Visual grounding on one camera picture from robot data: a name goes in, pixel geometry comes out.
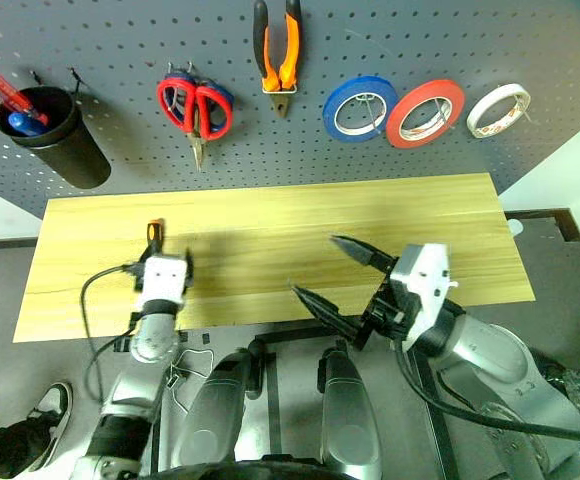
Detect orange black handled screwdriver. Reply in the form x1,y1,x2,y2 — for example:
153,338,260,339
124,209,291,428
145,218,166,261

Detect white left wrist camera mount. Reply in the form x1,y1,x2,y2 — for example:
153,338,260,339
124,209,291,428
137,253,189,314

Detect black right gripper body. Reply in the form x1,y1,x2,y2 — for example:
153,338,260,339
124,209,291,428
357,273,420,347

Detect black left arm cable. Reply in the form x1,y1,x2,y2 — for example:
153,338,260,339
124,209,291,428
79,264,144,401

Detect blue marker pen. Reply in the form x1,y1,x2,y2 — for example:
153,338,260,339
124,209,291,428
7,110,49,137

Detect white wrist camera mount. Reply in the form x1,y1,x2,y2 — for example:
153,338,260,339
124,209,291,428
388,243,459,341
137,253,189,314

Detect black white sneaker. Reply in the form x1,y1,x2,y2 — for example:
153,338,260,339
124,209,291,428
19,382,75,474

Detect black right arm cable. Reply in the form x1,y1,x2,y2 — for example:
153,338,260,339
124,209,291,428
394,339,580,446

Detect black trouser leg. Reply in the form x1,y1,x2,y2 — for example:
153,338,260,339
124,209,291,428
0,418,46,480

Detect red tape roll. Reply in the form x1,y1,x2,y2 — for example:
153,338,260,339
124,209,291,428
385,78,466,150

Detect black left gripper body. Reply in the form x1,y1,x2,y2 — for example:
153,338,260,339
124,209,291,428
130,247,195,294

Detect bent silver wire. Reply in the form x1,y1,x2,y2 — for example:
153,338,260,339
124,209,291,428
169,348,216,416

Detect blue tape roll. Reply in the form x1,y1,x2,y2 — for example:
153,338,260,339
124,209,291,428
322,75,399,145

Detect dark grey perforated pegboard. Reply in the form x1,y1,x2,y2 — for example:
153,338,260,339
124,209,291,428
0,0,580,221

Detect red handled scissors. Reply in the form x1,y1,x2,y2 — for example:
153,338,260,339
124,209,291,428
156,75,235,172

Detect black floor tape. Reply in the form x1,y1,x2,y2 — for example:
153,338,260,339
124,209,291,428
249,327,341,457

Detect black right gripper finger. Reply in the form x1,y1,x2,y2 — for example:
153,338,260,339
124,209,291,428
330,235,399,274
289,284,369,349

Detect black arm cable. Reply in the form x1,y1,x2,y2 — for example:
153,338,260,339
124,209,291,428
79,264,144,401
394,339,580,446

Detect black plastic cup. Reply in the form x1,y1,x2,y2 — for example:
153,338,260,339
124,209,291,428
0,85,113,190

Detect orange black pliers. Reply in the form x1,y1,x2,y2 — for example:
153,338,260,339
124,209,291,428
252,0,304,120

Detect grey rounded leg cover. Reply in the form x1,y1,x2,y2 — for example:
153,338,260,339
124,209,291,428
169,349,266,471
317,347,384,474

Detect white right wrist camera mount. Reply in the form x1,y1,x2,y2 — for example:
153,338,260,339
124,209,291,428
388,243,459,341

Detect white tape roll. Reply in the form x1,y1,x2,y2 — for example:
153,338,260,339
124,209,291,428
466,83,531,140

